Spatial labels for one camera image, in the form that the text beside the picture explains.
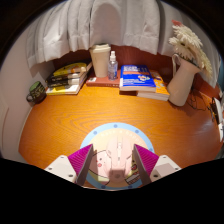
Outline orange book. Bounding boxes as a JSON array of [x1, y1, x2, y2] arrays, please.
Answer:
[[135, 69, 171, 102]]

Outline dark green mug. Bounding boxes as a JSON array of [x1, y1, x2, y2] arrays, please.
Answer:
[[25, 80, 48, 105]]

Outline black cable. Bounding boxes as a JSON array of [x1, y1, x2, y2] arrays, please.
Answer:
[[185, 85, 215, 118]]

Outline clear spray bottle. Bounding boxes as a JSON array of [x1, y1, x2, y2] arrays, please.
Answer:
[[106, 50, 119, 81]]

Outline white and pink flowers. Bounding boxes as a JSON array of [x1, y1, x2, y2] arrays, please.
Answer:
[[167, 19, 214, 80]]

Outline round cartoon print mouse pad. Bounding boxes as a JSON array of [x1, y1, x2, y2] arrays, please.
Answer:
[[79, 121, 156, 191]]

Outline pink white computer mouse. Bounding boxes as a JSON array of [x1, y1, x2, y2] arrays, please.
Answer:
[[101, 134, 134, 183]]

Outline dark red book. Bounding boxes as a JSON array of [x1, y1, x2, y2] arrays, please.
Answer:
[[85, 73, 122, 89]]

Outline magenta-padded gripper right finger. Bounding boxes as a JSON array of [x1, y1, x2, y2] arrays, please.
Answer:
[[132, 143, 183, 186]]

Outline pale yellow white book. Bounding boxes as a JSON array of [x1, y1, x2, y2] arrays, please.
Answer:
[[45, 82, 87, 97]]

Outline yellow and black book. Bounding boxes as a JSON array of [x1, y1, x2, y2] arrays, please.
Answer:
[[52, 61, 93, 78]]

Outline white pitcher vase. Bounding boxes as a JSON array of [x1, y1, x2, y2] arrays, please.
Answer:
[[166, 52, 201, 108]]

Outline cream tumbler with lid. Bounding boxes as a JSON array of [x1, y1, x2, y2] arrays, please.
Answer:
[[88, 43, 112, 79]]

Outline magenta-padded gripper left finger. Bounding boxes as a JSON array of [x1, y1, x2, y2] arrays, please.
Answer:
[[44, 143, 95, 187]]

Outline white pleated curtain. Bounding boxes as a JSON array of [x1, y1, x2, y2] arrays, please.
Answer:
[[25, 0, 188, 70]]

